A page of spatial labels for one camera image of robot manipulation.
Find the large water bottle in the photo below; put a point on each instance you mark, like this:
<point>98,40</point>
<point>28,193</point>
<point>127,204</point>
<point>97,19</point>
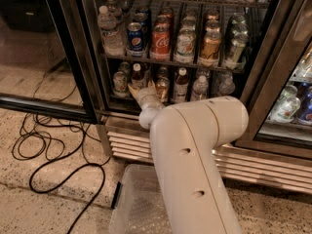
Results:
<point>110,33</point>

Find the dark tea bottle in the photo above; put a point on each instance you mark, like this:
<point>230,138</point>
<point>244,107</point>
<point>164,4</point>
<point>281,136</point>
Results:
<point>180,86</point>

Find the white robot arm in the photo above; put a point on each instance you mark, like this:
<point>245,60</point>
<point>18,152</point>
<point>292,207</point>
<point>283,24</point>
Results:
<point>182,139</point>

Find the clear water bottle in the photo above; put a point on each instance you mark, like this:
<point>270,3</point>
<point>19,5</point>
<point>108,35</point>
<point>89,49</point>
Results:
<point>225,88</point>
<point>200,88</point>

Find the gold soda can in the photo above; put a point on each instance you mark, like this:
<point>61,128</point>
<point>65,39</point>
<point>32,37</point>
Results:
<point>209,54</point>

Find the red coca-cola can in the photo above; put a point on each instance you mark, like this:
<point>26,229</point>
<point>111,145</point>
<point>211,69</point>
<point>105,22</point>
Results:
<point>160,47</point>

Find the clear bottle right compartment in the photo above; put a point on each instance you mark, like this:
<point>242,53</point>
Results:
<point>286,105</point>

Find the blue can right compartment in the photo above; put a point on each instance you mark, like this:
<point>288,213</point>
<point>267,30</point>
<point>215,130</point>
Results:
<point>304,113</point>

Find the glass fridge door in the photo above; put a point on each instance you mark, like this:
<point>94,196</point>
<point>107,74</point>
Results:
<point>42,65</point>

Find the clear plastic storage bin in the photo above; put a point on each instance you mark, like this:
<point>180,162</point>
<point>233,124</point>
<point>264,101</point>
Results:
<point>124,195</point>

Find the dark bottle white cap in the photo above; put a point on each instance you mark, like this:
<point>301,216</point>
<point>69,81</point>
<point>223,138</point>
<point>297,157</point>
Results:
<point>138,78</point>

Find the blue pepsi can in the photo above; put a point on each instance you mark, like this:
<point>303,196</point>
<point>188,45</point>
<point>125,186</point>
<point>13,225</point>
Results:
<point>135,39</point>

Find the steel vent grille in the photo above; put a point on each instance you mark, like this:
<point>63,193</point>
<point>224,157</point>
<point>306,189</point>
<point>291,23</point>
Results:
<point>128,140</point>

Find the stainless steel fridge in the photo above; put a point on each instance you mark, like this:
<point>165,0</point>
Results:
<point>228,17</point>

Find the amber juice bottle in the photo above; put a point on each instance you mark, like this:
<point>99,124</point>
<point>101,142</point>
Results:
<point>162,89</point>

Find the green silver soda can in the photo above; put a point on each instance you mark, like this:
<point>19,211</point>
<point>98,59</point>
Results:
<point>235,50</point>

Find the white green soda can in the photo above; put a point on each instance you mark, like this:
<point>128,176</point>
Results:
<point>184,48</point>

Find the right fridge door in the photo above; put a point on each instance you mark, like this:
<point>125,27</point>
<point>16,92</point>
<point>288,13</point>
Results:
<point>281,37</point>

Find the bubble wrap sheet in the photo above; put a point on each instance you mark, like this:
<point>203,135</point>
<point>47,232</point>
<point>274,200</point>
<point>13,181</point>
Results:
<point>148,214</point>

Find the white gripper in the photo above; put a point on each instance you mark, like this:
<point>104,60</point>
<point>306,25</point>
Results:
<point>143,94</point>

